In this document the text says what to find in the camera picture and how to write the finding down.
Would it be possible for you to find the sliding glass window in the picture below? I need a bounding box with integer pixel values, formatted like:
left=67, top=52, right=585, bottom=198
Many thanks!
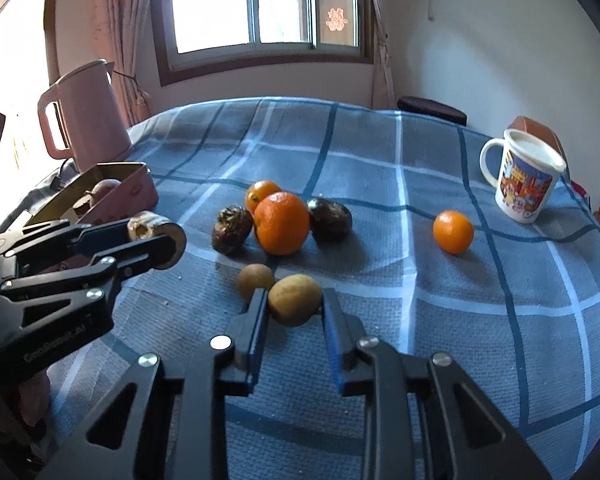
left=154, top=0, right=377, bottom=87

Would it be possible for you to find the white cartoon print mug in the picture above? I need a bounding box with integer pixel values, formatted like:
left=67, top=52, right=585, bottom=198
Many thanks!
left=480, top=129, right=567, bottom=224

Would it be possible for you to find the pink curtain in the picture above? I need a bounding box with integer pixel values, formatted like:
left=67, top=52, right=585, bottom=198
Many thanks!
left=364, top=0, right=397, bottom=109
left=92, top=0, right=161, bottom=127

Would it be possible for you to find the wrinkled dark water chestnut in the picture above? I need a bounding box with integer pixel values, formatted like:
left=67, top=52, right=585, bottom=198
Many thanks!
left=211, top=205, right=254, bottom=256

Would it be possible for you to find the smooth dark round fruit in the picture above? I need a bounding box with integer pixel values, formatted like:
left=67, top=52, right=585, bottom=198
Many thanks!
left=307, top=197, right=353, bottom=242

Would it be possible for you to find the purple sweet potato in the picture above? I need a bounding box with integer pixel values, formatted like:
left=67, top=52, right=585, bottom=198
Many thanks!
left=89, top=179, right=123, bottom=207

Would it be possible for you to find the large orange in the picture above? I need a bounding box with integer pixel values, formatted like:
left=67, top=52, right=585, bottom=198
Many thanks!
left=254, top=191, right=311, bottom=257

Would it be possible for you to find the small yellow potato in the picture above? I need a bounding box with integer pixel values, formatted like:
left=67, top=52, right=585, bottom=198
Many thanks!
left=268, top=274, right=323, bottom=327

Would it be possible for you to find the brown chair back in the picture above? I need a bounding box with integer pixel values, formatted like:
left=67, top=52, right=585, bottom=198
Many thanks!
left=510, top=116, right=572, bottom=181

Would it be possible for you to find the small tan round fruit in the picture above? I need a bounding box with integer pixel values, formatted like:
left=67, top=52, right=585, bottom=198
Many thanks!
left=237, top=263, right=276, bottom=301

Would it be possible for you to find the pink tin box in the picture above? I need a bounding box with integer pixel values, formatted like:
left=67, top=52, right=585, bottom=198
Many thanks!
left=27, top=161, right=159, bottom=233

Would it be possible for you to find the dark round stool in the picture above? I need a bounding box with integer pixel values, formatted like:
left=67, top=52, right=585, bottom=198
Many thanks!
left=397, top=96, right=468, bottom=127

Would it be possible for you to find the blue plaid tablecloth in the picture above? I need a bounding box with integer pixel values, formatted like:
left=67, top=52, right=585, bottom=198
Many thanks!
left=45, top=97, right=600, bottom=480

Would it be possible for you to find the small orange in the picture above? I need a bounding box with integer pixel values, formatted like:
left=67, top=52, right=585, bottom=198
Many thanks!
left=433, top=210, right=475, bottom=255
left=245, top=180, right=282, bottom=216

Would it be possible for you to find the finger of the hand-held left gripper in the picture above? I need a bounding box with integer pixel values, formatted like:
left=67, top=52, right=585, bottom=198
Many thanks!
left=0, top=232, right=178, bottom=311
left=0, top=217, right=133, bottom=281

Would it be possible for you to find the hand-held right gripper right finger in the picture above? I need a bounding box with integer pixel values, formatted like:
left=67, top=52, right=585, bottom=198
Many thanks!
left=321, top=287, right=553, bottom=480

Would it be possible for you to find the dark cloth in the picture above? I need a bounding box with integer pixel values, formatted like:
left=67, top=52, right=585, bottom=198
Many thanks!
left=22, top=157, right=81, bottom=218

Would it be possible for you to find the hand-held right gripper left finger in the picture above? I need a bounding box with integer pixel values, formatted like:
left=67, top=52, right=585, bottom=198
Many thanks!
left=37, top=287, right=271, bottom=480

